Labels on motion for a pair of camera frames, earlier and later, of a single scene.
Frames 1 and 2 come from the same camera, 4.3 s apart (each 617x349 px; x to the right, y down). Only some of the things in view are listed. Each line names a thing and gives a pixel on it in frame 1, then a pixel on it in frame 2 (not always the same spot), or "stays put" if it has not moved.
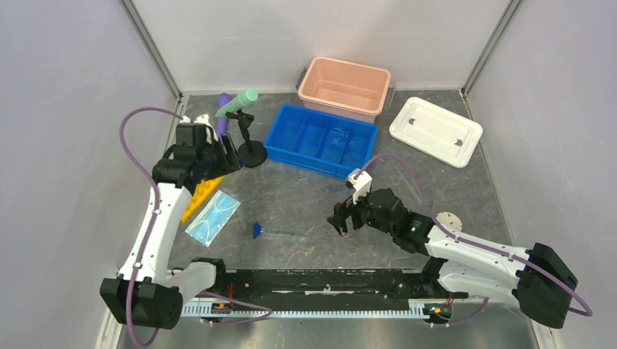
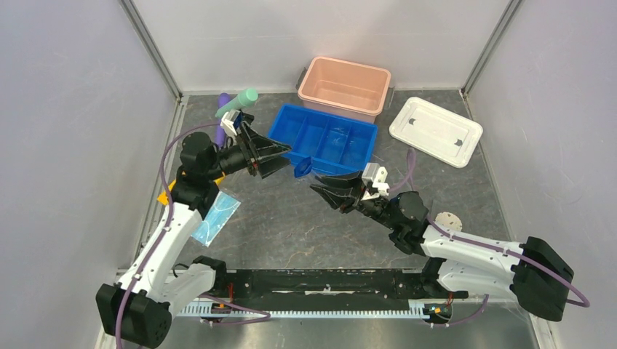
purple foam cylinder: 222,123 stays put
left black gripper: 230,163 → 258,146
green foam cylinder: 245,98 stays put
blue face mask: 212,218 stays put
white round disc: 450,220 stays put
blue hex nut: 257,230 → 303,168
